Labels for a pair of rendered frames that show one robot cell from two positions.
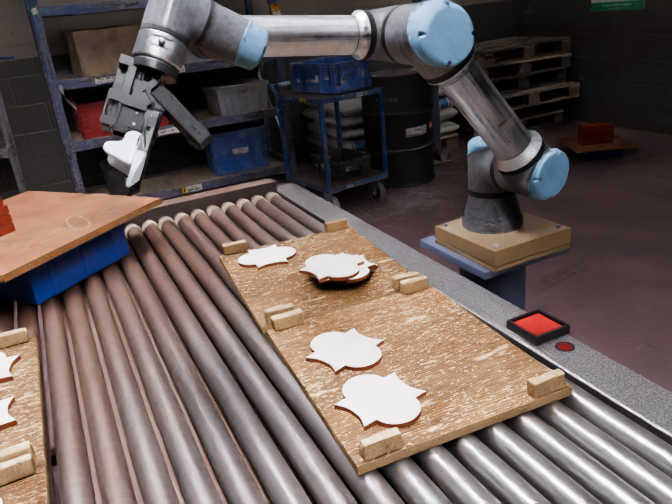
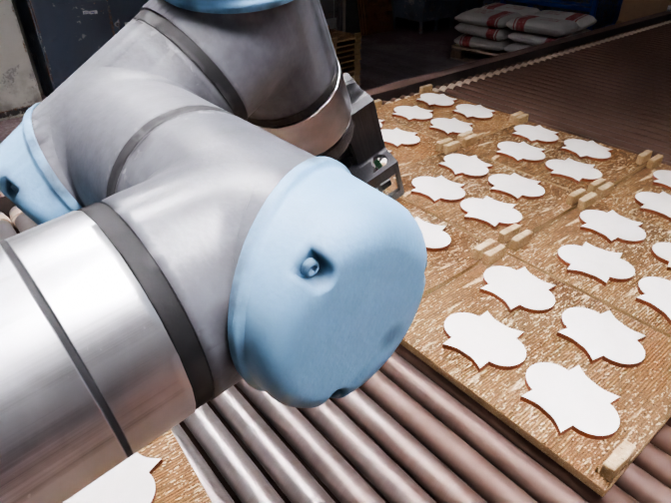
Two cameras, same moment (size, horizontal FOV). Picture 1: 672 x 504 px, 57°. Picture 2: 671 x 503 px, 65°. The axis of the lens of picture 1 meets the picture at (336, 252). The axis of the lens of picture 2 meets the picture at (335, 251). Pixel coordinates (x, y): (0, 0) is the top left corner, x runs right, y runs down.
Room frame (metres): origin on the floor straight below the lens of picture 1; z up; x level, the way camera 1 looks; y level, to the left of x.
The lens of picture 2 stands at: (1.37, 0.17, 1.56)
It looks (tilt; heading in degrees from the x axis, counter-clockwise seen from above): 34 degrees down; 164
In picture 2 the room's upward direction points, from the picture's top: straight up
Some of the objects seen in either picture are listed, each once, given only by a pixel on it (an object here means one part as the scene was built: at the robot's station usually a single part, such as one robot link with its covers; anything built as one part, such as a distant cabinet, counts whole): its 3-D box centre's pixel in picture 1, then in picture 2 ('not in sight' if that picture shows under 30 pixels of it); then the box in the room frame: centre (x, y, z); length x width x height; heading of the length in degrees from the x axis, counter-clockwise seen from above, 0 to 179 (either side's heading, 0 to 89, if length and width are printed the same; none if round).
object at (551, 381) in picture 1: (546, 383); not in sight; (0.75, -0.28, 0.95); 0.06 x 0.02 x 0.03; 110
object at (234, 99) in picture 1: (236, 96); not in sight; (5.50, 0.72, 0.76); 0.50 x 0.36 x 0.24; 121
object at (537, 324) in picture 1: (537, 327); not in sight; (0.95, -0.34, 0.92); 0.06 x 0.06 x 0.01; 24
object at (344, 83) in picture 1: (330, 75); not in sight; (4.66, -0.09, 0.96); 0.50 x 0.38 x 0.21; 40
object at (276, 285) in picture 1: (313, 271); not in sight; (1.28, 0.06, 0.93); 0.41 x 0.35 x 0.02; 19
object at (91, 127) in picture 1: (119, 112); not in sight; (5.12, 1.62, 0.78); 0.66 x 0.45 x 0.28; 115
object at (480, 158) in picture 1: (493, 160); not in sight; (1.48, -0.41, 1.09); 0.13 x 0.12 x 0.14; 26
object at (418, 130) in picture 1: (398, 126); not in sight; (5.13, -0.62, 0.44); 0.59 x 0.59 x 0.88
